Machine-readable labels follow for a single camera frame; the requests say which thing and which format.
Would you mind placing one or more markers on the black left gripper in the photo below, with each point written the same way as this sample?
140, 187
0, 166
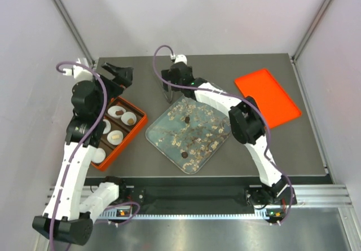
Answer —
124, 74

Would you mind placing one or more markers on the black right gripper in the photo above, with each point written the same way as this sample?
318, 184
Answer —
168, 75

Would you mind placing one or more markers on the silver metal tongs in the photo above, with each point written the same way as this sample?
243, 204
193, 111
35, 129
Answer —
168, 93

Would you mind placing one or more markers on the brown rectangular chocolate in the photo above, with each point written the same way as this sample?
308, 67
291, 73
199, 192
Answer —
120, 112

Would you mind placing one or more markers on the caramel round chocolate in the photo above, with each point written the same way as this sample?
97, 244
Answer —
130, 121

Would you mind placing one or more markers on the orange box lid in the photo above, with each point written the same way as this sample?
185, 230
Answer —
273, 101

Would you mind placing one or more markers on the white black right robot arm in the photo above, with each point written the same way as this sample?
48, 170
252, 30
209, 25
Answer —
248, 126

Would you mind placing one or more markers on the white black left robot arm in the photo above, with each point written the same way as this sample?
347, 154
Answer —
66, 217

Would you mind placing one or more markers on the orange chocolate box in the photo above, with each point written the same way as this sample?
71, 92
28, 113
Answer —
129, 132

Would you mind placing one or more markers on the white paper cup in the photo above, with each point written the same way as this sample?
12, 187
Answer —
128, 115
99, 156
112, 111
107, 126
115, 142

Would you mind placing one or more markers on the blossom pattern serving tray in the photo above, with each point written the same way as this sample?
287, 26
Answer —
207, 130

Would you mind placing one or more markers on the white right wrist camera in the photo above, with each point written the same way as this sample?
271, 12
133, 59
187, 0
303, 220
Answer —
180, 58

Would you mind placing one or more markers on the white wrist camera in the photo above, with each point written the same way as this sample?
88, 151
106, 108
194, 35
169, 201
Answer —
180, 58
78, 73

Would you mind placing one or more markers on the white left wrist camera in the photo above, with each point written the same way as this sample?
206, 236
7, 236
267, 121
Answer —
78, 73

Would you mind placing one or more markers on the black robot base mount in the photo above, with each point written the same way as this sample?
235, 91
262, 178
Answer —
209, 188

